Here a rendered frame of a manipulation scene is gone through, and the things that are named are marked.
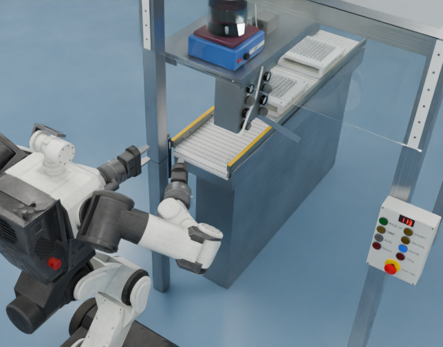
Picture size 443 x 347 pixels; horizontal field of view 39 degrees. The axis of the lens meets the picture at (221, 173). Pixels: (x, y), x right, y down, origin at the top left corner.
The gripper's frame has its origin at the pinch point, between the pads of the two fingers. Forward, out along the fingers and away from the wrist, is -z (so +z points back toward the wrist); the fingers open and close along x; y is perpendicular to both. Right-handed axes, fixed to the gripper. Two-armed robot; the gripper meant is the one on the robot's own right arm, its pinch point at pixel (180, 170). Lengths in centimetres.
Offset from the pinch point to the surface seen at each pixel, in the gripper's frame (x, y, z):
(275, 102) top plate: 9, 36, -60
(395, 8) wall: 79, 153, -320
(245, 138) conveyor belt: 16, 24, -43
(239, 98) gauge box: -20.4, 19.1, -15.8
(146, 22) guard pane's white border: -41, -14, -28
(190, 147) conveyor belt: 15.8, 1.6, -34.3
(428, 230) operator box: -10, 76, 34
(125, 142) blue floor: 99, -46, -147
